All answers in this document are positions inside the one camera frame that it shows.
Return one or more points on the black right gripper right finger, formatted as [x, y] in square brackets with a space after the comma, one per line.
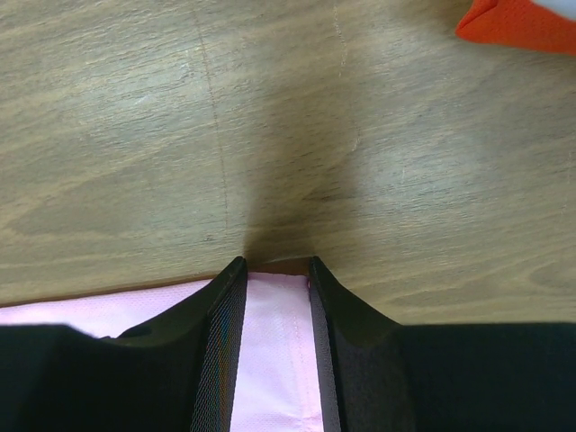
[378, 375]

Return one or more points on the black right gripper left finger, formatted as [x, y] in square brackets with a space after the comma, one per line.
[174, 372]

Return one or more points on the pink t shirt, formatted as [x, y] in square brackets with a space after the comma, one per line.
[277, 386]

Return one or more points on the orange folded t shirt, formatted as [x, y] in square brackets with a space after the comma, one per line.
[547, 26]

